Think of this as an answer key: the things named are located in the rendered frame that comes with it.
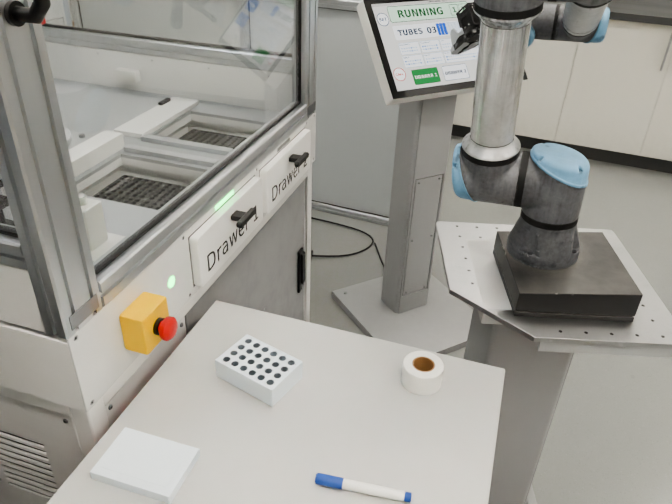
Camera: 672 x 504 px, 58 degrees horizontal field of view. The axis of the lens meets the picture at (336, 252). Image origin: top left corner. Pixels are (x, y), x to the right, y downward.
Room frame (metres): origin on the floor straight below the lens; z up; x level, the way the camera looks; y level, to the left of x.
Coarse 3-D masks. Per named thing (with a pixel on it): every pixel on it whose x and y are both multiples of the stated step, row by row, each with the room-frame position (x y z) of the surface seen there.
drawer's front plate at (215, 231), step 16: (240, 192) 1.14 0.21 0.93; (256, 192) 1.19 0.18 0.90; (224, 208) 1.06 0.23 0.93; (240, 208) 1.11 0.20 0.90; (256, 208) 1.19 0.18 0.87; (208, 224) 1.00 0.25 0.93; (224, 224) 1.04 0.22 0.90; (256, 224) 1.18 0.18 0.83; (192, 240) 0.94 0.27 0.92; (208, 240) 0.98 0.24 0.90; (224, 240) 1.04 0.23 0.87; (240, 240) 1.10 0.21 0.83; (192, 256) 0.94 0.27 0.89; (224, 256) 1.03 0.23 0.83; (208, 272) 0.97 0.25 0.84
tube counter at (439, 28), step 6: (426, 24) 1.91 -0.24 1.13; (432, 24) 1.92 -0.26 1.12; (438, 24) 1.93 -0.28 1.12; (444, 24) 1.94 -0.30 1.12; (450, 24) 1.95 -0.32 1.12; (456, 24) 1.96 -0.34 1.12; (426, 30) 1.89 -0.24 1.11; (432, 30) 1.90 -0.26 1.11; (438, 30) 1.91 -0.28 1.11; (444, 30) 1.92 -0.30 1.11; (450, 30) 1.93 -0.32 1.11; (456, 30) 1.94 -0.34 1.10; (432, 36) 1.89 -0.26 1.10
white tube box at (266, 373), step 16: (224, 352) 0.78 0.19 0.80; (240, 352) 0.79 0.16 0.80; (256, 352) 0.79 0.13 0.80; (272, 352) 0.79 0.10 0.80; (224, 368) 0.75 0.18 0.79; (240, 368) 0.75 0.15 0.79; (256, 368) 0.75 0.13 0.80; (272, 368) 0.75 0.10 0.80; (288, 368) 0.75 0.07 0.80; (240, 384) 0.74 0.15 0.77; (256, 384) 0.72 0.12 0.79; (272, 384) 0.72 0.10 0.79; (288, 384) 0.74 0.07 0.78; (272, 400) 0.70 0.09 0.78
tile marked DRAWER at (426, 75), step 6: (414, 72) 1.78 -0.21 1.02; (420, 72) 1.79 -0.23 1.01; (426, 72) 1.80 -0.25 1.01; (432, 72) 1.81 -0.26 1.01; (438, 72) 1.82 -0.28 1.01; (414, 78) 1.77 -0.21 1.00; (420, 78) 1.78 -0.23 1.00; (426, 78) 1.79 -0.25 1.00; (432, 78) 1.79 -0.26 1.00; (438, 78) 1.80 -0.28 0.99; (420, 84) 1.76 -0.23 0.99
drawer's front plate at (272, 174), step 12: (300, 132) 1.49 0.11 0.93; (288, 144) 1.41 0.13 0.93; (300, 144) 1.45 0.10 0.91; (276, 156) 1.33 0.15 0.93; (288, 156) 1.37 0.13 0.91; (264, 168) 1.26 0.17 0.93; (276, 168) 1.30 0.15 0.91; (288, 168) 1.37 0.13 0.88; (300, 168) 1.45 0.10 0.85; (264, 180) 1.24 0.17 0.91; (276, 180) 1.30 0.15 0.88; (264, 192) 1.24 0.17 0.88; (276, 192) 1.29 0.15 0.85; (264, 204) 1.24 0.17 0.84; (276, 204) 1.29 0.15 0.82
